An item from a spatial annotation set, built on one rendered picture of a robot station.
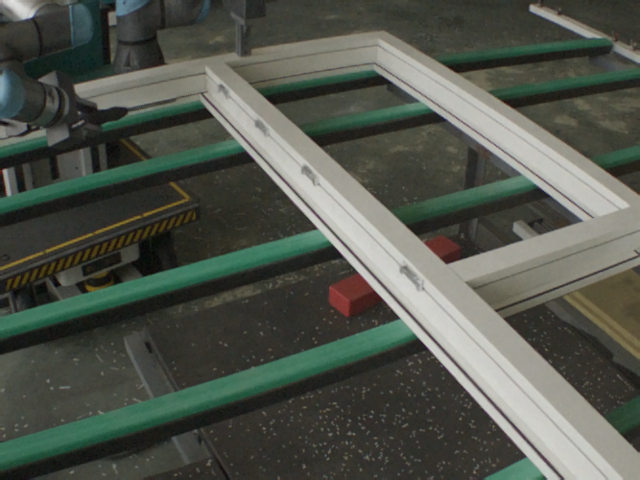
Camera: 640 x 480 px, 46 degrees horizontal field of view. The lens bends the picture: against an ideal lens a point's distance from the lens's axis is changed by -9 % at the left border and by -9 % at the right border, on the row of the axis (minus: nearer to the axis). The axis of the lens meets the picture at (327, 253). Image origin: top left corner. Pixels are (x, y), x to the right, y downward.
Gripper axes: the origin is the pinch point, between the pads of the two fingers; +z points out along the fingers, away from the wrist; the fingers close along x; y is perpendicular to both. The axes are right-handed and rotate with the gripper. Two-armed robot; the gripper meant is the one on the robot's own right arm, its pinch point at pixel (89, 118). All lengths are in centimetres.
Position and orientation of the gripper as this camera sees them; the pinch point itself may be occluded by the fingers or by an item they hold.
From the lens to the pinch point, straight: 151.8
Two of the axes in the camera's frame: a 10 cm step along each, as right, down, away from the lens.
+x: -3.0, -9.5, 0.8
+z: 2.5, 0.1, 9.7
